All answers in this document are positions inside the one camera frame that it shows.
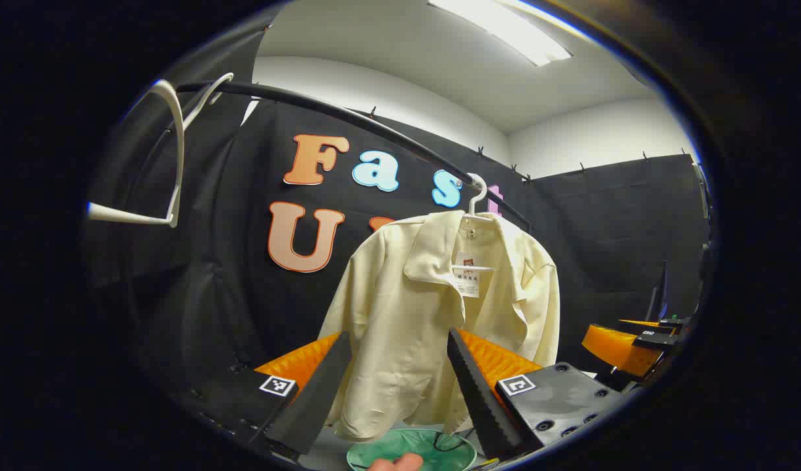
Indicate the black clothes rack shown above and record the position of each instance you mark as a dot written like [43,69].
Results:
[348,117]

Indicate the green laundry hamper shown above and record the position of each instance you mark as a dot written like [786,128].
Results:
[400,445]

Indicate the row of black backdrop clips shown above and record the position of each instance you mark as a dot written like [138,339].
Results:
[480,151]

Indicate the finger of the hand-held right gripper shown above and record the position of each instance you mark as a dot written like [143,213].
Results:
[658,339]
[619,347]

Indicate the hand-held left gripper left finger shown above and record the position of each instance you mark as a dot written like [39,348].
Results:
[315,399]

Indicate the ceiling light panel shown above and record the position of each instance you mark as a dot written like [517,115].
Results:
[505,26]

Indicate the cream shirt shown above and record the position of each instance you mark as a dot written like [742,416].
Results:
[400,314]

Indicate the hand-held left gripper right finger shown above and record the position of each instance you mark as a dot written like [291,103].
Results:
[482,405]

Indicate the white plastic clothes hanger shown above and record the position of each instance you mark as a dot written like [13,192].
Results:
[473,208]
[178,150]

